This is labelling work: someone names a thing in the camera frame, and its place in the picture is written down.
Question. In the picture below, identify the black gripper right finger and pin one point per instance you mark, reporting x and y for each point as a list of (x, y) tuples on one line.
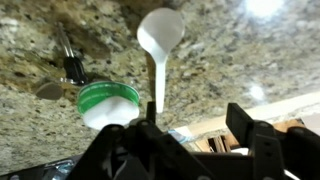
[(273, 153)]

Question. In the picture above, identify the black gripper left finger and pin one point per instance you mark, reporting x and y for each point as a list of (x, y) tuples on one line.
[(143, 153)]

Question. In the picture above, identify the white plastic spoon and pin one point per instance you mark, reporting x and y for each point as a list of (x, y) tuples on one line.
[(160, 33)]

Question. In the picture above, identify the wooden chair grey cushion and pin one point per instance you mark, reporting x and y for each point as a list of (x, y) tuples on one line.
[(215, 144)]

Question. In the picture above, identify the green white plastic cup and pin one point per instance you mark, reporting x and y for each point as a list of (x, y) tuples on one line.
[(106, 106)]

